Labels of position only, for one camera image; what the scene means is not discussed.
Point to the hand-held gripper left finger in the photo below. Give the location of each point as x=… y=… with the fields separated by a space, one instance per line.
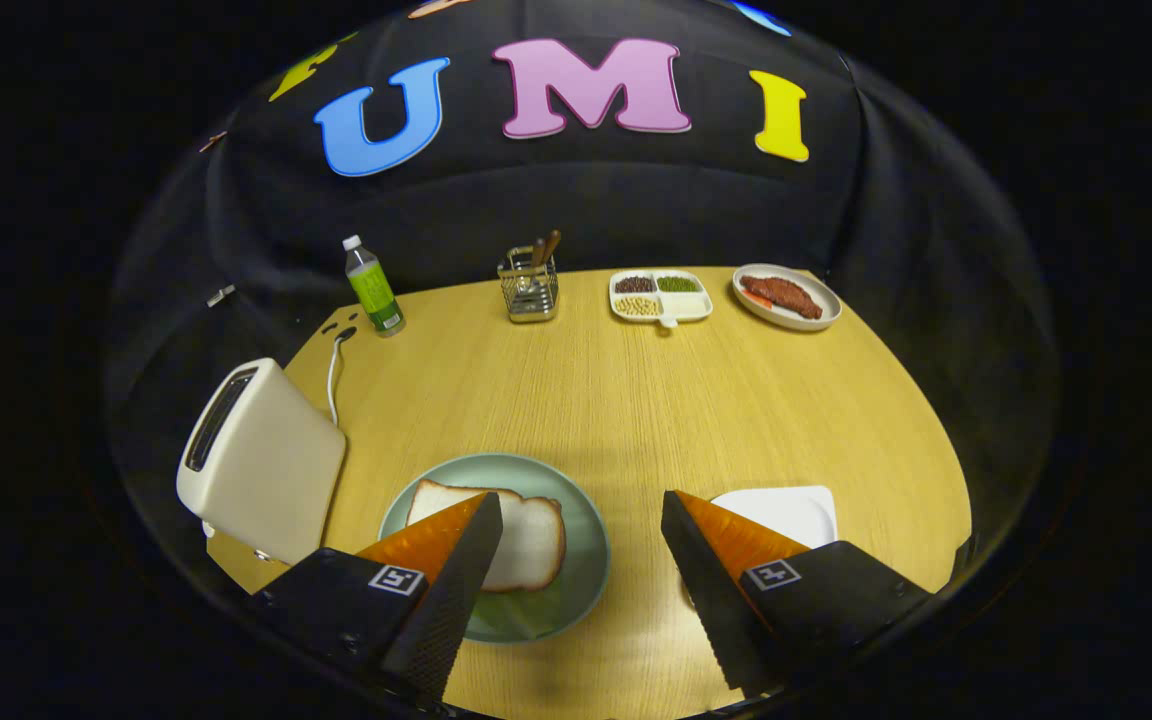
x=451 y=590

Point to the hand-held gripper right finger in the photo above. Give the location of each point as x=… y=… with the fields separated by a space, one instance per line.
x=711 y=590

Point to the white bread slice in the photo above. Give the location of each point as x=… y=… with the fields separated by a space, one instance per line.
x=531 y=545

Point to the white square plate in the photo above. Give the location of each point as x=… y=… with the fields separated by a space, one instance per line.
x=786 y=512

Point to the pale green round plate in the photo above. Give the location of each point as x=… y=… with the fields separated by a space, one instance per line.
x=586 y=540

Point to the cream white toaster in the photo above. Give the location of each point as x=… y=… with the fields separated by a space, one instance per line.
x=271 y=470

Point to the white divided bean dish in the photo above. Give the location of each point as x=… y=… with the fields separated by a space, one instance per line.
x=694 y=305

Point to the red brown meat slice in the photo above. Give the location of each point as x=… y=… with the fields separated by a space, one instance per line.
x=784 y=295

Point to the green label drink bottle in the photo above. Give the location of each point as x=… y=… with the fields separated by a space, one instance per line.
x=374 y=290

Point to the white round meat plate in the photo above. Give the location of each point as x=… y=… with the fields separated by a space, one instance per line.
x=826 y=300

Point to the white cloth clip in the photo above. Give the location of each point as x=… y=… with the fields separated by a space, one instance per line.
x=221 y=296

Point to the pink cloth clip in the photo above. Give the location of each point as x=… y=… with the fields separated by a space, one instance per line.
x=213 y=141

